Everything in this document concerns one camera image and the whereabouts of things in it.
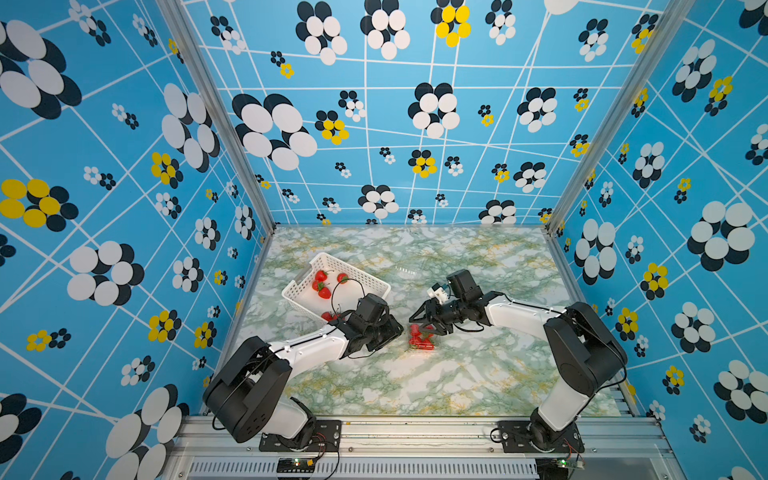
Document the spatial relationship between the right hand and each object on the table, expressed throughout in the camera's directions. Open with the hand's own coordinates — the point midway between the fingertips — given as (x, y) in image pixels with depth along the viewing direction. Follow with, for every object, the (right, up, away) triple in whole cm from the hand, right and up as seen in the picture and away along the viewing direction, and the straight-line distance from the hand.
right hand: (417, 323), depth 86 cm
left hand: (-3, -2, +1) cm, 4 cm away
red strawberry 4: (-32, +13, +16) cm, 38 cm away
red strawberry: (-1, -3, +3) cm, 5 cm away
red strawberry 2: (-1, -5, +1) cm, 6 cm away
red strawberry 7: (-30, +7, +12) cm, 33 cm away
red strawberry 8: (-27, +1, +4) cm, 27 cm away
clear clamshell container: (-1, +13, +19) cm, 23 cm away
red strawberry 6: (-32, +9, +13) cm, 36 cm away
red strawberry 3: (+3, -6, -1) cm, 7 cm away
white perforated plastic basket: (-29, +9, +19) cm, 36 cm away
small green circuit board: (-31, -32, -14) cm, 46 cm away
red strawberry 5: (-25, +12, +16) cm, 32 cm away
